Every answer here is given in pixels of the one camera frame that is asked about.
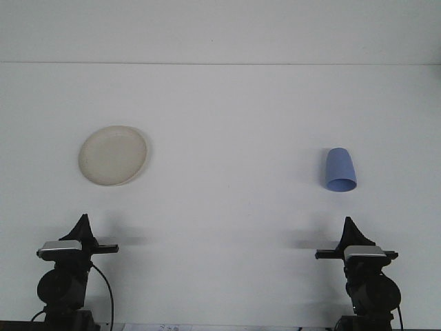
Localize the pale blue cup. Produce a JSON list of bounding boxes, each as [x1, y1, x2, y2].
[[322, 147, 358, 193]]

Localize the pale round plate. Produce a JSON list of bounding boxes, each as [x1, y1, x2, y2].
[[78, 125, 152, 188]]

